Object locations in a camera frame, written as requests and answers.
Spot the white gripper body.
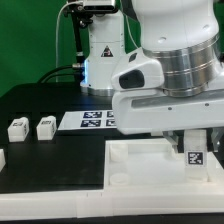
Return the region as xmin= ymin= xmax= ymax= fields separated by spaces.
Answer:
xmin=112 ymin=90 xmax=224 ymax=135

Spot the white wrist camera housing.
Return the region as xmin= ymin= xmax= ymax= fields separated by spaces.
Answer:
xmin=111 ymin=47 xmax=165 ymax=94

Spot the black camera stand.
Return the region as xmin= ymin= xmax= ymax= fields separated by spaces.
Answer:
xmin=64 ymin=0 xmax=119 ymax=81

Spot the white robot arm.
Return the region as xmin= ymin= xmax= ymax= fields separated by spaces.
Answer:
xmin=82 ymin=0 xmax=224 ymax=144

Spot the white L-shaped obstacle fence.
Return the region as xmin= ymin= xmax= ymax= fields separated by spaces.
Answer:
xmin=0 ymin=139 xmax=224 ymax=221

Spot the white cable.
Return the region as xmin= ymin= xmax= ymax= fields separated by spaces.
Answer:
xmin=55 ymin=1 xmax=84 ymax=83

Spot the white fiducial marker sheet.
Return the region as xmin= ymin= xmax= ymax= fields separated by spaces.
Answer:
xmin=59 ymin=110 xmax=116 ymax=130

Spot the black cable bundle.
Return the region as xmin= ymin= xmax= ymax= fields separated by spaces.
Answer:
xmin=36 ymin=63 xmax=86 ymax=84

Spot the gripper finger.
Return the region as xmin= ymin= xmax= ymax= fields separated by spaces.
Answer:
xmin=163 ymin=131 xmax=178 ymax=153
xmin=211 ymin=128 xmax=224 ymax=150

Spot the white square tabletop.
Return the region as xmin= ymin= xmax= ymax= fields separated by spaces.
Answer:
xmin=104 ymin=138 xmax=224 ymax=188

